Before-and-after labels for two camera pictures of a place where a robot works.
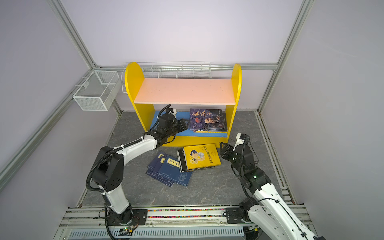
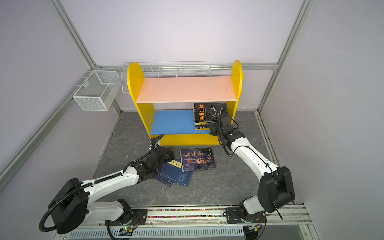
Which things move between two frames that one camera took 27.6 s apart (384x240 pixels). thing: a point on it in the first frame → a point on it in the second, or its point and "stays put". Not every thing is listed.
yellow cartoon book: x=198 y=157 → x=200 y=125
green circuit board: x=125 y=232 stays put
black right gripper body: x=231 y=155 → x=214 y=132
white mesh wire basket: x=98 y=92 stays put
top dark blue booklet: x=170 y=170 stays put
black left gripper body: x=179 y=127 → x=169 y=156
